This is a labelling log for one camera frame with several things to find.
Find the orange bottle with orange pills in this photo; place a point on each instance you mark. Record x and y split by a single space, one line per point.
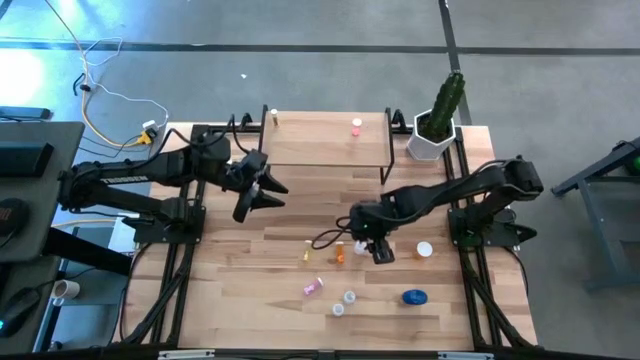
339 252

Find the black clamp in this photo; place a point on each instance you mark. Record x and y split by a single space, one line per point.
398 120
245 122

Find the large amber wide-capped bottle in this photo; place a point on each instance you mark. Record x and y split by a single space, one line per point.
424 248

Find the black computer mouse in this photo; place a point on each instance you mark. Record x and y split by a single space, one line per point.
20 310

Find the blue-grey metal stand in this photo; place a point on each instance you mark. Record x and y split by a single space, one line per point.
590 171

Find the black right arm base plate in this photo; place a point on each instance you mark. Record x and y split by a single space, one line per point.
507 243

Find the grey desk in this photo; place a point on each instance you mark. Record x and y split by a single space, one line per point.
60 160

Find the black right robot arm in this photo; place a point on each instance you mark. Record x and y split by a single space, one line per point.
450 187

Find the blue Tums bottle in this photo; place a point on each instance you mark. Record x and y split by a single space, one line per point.
414 297

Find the white tape roll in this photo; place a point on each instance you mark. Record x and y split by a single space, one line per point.
67 289

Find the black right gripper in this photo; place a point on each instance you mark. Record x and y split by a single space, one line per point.
370 220

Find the white bottle with blue pill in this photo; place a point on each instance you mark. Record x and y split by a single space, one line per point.
349 297

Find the yellow plug connector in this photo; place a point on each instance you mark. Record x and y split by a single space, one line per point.
145 137

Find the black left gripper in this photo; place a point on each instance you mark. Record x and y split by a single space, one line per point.
247 172

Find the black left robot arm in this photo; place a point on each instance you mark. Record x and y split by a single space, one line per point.
125 177

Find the white translucent plastic bottle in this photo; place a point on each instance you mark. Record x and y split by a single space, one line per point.
338 309
359 247

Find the green cactus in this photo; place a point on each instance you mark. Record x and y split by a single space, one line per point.
447 102

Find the black flat bar device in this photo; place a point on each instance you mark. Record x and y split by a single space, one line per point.
25 113

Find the black round puck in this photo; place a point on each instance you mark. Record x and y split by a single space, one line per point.
12 217

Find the pink pill bottle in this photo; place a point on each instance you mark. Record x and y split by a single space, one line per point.
313 288
356 127

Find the wooden shelf riser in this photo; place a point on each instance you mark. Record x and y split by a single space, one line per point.
320 145

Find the silver bracket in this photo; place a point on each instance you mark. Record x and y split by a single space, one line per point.
185 354
465 356

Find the black aluminium table frame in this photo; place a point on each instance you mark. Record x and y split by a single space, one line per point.
260 356

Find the slim yellow labelled pill bottle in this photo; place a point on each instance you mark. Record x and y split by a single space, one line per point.
274 117

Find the black box device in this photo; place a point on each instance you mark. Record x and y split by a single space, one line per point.
25 160

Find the white hexagonal plant pot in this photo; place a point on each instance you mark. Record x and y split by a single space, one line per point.
425 147

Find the white power adapter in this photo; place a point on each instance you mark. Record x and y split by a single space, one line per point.
149 123

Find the pale yellow pill bottle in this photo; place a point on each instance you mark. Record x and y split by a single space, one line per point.
308 250

